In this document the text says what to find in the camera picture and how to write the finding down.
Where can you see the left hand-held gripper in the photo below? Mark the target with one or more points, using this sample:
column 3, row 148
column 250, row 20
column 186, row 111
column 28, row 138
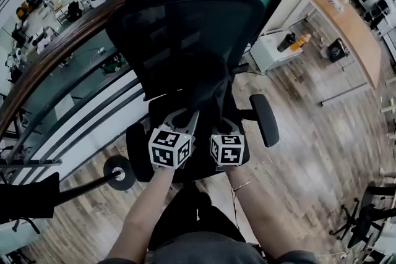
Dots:
column 164, row 148

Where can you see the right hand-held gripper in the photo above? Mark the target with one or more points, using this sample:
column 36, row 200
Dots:
column 229, row 151

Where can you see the black coat rack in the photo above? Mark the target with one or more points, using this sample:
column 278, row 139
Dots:
column 119, row 173

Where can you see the person's right forearm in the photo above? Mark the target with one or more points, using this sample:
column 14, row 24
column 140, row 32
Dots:
column 256, row 210

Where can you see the person's left forearm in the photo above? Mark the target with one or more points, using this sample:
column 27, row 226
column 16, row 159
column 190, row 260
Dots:
column 139, row 210

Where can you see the small black bag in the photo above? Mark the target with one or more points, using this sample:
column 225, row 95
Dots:
column 338, row 51

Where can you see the black jacket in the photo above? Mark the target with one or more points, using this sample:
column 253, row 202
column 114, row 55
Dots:
column 213, row 86

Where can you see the person's black trousers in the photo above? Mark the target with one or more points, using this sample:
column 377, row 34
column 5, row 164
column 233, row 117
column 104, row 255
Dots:
column 191, row 213

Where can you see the person's grey top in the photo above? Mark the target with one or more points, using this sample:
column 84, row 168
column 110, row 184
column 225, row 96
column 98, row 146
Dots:
column 210, row 248

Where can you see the small white cabinet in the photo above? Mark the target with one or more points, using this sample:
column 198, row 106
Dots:
column 272, row 54

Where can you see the glass balustrade with black rails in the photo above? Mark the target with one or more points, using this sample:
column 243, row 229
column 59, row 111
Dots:
column 77, row 83

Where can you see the black bottle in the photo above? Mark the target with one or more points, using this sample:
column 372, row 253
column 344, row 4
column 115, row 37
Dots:
column 286, row 42

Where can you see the orange bottle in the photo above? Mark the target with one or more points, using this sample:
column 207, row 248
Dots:
column 300, row 41

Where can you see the black mesh office chair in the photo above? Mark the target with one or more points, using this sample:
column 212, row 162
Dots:
column 191, row 9

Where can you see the black swivel chair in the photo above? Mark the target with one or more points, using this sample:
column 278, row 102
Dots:
column 368, row 219

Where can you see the long wooden table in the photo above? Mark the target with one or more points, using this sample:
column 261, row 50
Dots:
column 352, row 28

